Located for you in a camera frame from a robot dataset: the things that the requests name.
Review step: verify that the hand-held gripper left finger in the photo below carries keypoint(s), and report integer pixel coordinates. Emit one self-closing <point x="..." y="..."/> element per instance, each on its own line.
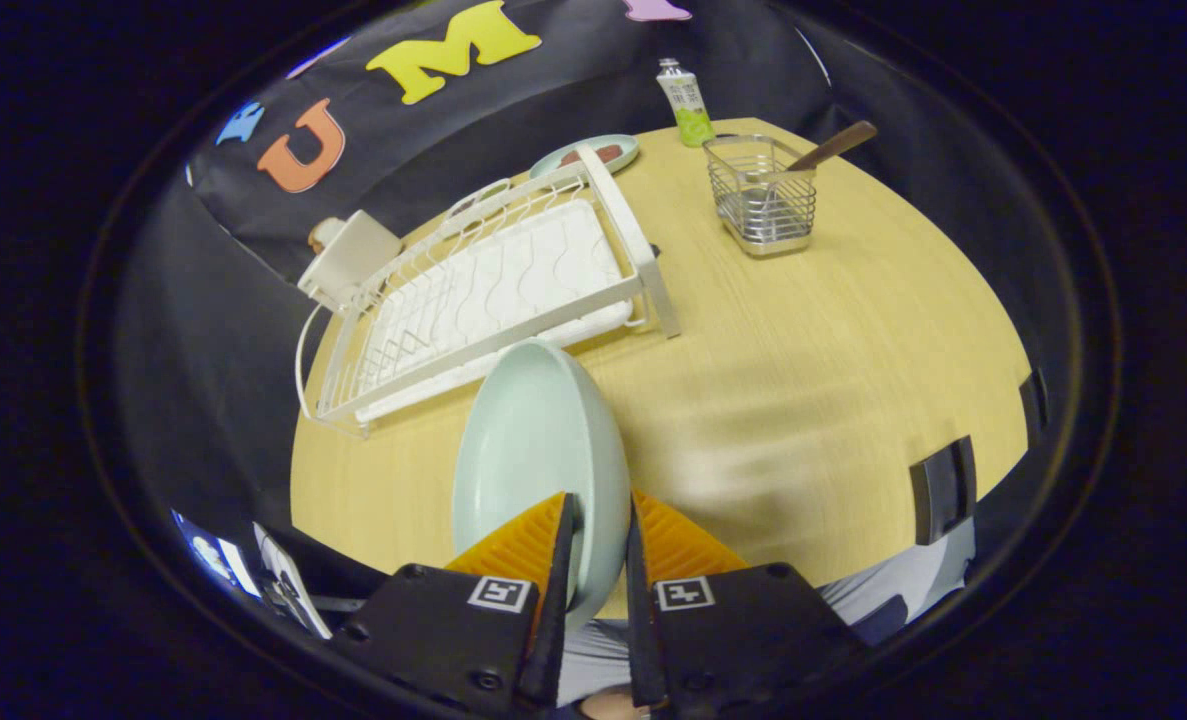
<point x="553" y="640"/>

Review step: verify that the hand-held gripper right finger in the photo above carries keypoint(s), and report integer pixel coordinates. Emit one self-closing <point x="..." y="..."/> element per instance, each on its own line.
<point x="641" y="640"/>

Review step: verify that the pale green plate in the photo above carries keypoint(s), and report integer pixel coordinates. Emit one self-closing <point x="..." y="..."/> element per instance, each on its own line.
<point x="538" y="440"/>

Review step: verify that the white dish rack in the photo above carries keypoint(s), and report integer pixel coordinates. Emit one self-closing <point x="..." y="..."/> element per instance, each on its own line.
<point x="493" y="290"/>

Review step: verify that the white divided sauce dish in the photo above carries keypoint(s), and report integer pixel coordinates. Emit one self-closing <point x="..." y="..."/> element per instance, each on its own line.
<point x="483" y="193"/>

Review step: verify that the small plate with food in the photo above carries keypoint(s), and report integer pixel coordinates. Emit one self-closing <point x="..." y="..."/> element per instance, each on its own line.
<point x="626" y="148"/>

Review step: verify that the black table clamp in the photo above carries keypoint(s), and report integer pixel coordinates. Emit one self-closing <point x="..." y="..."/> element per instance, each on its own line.
<point x="1033" y="405"/>
<point x="943" y="490"/>

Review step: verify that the computer monitor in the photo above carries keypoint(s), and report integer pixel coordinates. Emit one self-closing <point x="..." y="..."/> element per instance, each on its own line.
<point x="215" y="555"/>

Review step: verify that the white toaster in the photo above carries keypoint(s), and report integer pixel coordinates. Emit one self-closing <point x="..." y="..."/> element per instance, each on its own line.
<point x="353" y="258"/>

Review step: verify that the black backdrop cloth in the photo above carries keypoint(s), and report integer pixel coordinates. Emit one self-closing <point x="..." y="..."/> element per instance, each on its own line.
<point x="253" y="300"/>

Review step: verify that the bread slice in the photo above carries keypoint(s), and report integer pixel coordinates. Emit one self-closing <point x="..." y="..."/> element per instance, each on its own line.
<point x="325" y="235"/>

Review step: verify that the brown food pieces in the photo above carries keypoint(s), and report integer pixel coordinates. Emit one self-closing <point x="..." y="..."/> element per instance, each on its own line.
<point x="598" y="155"/>

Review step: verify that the green label drink bottle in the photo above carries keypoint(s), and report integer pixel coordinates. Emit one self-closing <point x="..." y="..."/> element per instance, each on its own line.
<point x="691" y="110"/>

